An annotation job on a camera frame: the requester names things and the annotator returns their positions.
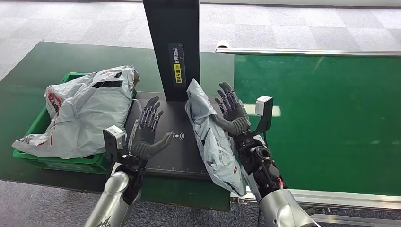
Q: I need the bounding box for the black scanner column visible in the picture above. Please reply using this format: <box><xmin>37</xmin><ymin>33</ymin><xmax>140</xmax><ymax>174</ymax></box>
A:
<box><xmin>142</xmin><ymin>0</ymin><xmax>201</xmax><ymax>103</ymax></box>

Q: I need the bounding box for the large white plastic mail bag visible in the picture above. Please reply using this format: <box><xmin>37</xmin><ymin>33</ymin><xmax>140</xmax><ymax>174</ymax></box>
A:
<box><xmin>12</xmin><ymin>65</ymin><xmax>140</xmax><ymax>160</ymax></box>

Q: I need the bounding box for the grey plastic mail package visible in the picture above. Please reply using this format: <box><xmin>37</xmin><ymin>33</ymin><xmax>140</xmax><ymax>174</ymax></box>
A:
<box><xmin>184</xmin><ymin>78</ymin><xmax>249</xmax><ymax>197</ymax></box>

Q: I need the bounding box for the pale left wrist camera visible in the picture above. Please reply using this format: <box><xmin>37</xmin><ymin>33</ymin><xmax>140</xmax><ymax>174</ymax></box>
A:
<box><xmin>103</xmin><ymin>125</ymin><xmax>127</xmax><ymax>164</ymax></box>

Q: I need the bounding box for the wide aluminium conveyor rail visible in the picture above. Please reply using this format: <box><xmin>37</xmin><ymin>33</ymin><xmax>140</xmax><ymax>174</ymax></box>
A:
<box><xmin>230</xmin><ymin>187</ymin><xmax>401</xmax><ymax>214</ymax></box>

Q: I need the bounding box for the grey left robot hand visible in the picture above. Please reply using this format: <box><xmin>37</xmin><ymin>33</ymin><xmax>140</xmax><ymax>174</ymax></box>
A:
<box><xmin>128</xmin><ymin>96</ymin><xmax>174</xmax><ymax>161</ymax></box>

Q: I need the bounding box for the green plastic crate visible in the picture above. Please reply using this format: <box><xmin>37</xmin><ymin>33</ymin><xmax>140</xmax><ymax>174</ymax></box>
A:
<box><xmin>12</xmin><ymin>72</ymin><xmax>111</xmax><ymax>175</ymax></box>

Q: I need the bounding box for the slim aluminium conveyor rail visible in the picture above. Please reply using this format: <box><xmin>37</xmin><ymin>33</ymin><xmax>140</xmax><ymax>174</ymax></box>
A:
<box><xmin>215</xmin><ymin>47</ymin><xmax>401</xmax><ymax>57</ymax></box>

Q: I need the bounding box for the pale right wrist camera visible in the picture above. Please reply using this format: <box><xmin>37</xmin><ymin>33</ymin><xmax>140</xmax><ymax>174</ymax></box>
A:
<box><xmin>250</xmin><ymin>95</ymin><xmax>274</xmax><ymax>136</ymax></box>

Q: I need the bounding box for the green conveyor belt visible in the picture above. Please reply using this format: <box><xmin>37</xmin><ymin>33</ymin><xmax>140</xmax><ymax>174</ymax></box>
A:
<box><xmin>233</xmin><ymin>54</ymin><xmax>401</xmax><ymax>197</ymax></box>

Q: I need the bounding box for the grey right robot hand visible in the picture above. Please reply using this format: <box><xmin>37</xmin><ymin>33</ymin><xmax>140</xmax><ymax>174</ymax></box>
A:
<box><xmin>210</xmin><ymin>81</ymin><xmax>251</xmax><ymax>138</ymax></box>

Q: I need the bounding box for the black yellow column label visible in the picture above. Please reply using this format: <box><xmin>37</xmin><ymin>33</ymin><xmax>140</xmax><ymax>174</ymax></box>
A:
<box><xmin>167</xmin><ymin>42</ymin><xmax>187</xmax><ymax>86</ymax></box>

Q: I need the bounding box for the black scanner platform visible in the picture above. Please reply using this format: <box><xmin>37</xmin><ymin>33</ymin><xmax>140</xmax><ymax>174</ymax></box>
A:
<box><xmin>123</xmin><ymin>91</ymin><xmax>235</xmax><ymax>180</ymax></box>

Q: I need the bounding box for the aluminium conveyor underframe beam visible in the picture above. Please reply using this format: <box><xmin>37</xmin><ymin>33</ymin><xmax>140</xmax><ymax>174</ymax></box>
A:
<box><xmin>308</xmin><ymin>213</ymin><xmax>401</xmax><ymax>227</ymax></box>

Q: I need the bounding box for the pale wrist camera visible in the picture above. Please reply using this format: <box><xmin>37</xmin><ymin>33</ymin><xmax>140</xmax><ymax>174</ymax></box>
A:
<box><xmin>103</xmin><ymin>125</ymin><xmax>127</xmax><ymax>164</ymax></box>
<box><xmin>250</xmin><ymin>95</ymin><xmax>274</xmax><ymax>136</ymax></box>

